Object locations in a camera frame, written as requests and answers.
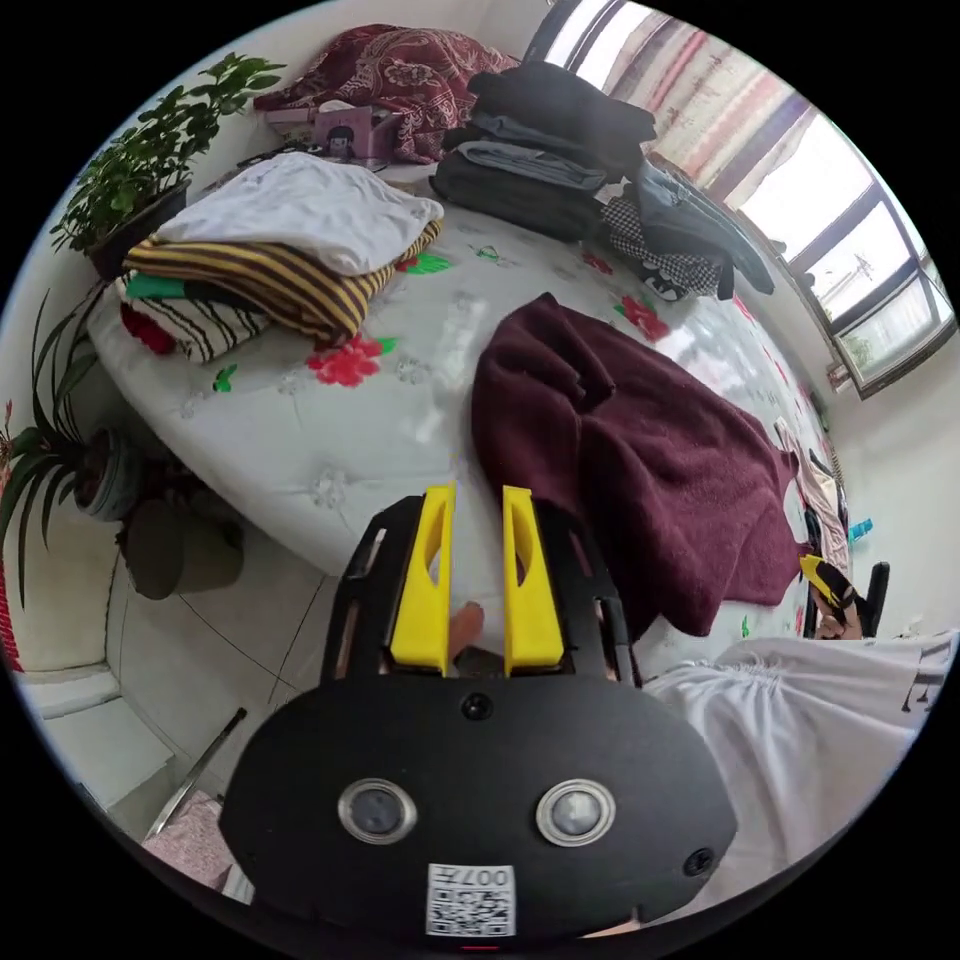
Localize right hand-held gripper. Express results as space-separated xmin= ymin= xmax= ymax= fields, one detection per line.
xmin=797 ymin=554 xmax=865 ymax=625

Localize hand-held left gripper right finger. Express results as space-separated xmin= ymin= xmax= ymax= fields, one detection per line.
xmin=502 ymin=485 xmax=565 ymax=678

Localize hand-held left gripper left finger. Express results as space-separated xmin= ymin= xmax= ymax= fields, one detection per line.
xmin=390 ymin=483 xmax=457 ymax=670

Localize burgundy wool vest long skirt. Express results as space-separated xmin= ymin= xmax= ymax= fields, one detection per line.
xmin=470 ymin=291 xmax=805 ymax=640

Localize long-leaved potted plant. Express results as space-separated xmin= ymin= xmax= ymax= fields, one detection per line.
xmin=0 ymin=283 xmax=145 ymax=610

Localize person's left hand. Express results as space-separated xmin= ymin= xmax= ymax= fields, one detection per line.
xmin=449 ymin=601 xmax=487 ymax=660

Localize person's right hand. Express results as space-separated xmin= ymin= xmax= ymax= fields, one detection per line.
xmin=812 ymin=604 xmax=864 ymax=643

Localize pale pink garment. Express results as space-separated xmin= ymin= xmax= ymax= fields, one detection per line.
xmin=773 ymin=416 xmax=853 ymax=574

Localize bed with floral white sheet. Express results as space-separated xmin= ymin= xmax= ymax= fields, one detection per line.
xmin=85 ymin=146 xmax=858 ymax=680

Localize person's body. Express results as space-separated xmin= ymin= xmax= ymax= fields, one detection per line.
xmin=643 ymin=628 xmax=960 ymax=905

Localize brown empty flower pot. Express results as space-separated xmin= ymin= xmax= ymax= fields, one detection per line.
xmin=118 ymin=497 xmax=246 ymax=602

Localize metal rod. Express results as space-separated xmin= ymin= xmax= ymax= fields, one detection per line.
xmin=144 ymin=706 xmax=250 ymax=843

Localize pink cloth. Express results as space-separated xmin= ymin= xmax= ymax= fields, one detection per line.
xmin=140 ymin=791 xmax=235 ymax=895

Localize window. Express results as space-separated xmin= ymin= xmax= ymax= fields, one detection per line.
xmin=524 ymin=0 xmax=960 ymax=401

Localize pile of striped and white clothes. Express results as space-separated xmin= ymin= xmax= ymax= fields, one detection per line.
xmin=118 ymin=151 xmax=446 ymax=367

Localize pile of dark clothes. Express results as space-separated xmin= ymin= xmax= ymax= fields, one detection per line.
xmin=430 ymin=60 xmax=778 ymax=305

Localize pink carton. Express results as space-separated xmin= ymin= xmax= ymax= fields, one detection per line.
xmin=264 ymin=103 xmax=407 ymax=163

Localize striped curtain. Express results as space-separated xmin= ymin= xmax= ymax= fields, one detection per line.
xmin=599 ymin=13 xmax=820 ymax=205

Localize leafy green potted plant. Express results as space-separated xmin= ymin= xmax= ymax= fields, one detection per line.
xmin=49 ymin=51 xmax=288 ymax=284

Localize red patterned quilt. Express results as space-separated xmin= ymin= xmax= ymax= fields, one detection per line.
xmin=252 ymin=23 xmax=520 ymax=167

